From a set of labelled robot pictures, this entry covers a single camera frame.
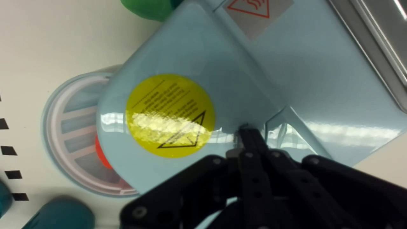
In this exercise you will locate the light blue breakfast station machine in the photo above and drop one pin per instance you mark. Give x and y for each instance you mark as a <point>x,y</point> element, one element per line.
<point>297,76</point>

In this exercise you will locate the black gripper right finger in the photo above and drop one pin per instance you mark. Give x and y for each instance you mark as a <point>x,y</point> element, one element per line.
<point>322,191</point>

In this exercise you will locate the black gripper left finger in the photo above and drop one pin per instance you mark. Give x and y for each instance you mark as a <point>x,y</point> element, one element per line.
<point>199,191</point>

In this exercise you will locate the teal kettle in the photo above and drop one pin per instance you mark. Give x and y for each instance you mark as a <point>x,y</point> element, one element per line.
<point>59,216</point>

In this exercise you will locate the yellow warning sticker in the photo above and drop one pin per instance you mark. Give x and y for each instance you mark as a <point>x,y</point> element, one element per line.
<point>170,114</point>

